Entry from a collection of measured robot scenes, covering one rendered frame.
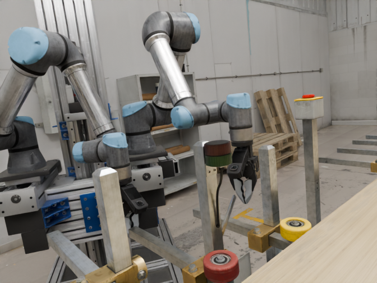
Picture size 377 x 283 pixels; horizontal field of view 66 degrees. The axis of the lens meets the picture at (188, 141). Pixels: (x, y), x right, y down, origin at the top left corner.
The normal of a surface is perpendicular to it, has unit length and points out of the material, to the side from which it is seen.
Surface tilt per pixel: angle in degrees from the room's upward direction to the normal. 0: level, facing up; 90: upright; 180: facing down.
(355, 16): 90
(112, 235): 90
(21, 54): 85
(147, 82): 90
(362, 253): 0
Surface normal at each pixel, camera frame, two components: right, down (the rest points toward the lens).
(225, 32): 0.68, 0.04
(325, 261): -0.11, -0.98
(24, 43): -0.22, 0.10
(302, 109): -0.76, 0.19
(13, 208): 0.23, 0.13
